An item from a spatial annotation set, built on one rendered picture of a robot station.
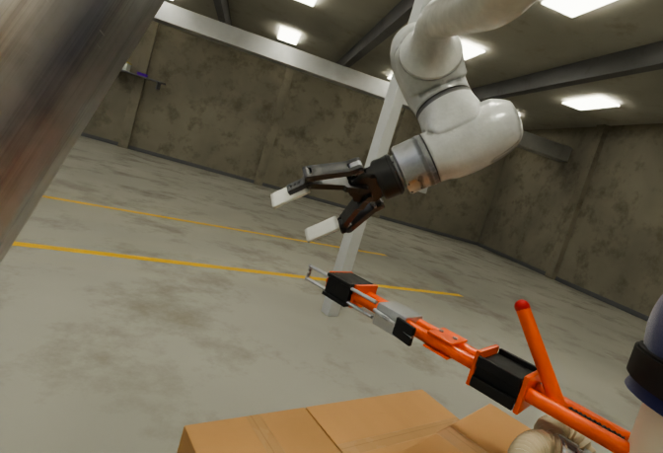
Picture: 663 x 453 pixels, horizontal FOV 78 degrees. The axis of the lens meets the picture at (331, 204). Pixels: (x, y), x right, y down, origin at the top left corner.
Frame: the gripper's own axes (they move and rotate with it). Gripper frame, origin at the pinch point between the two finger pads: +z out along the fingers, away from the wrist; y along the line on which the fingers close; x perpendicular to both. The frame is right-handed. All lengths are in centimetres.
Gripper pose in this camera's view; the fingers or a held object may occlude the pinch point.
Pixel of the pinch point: (295, 217)
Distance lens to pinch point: 75.6
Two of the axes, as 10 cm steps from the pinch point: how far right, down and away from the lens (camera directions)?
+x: -2.2, -7.7, 6.0
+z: -9.0, 4.0, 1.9
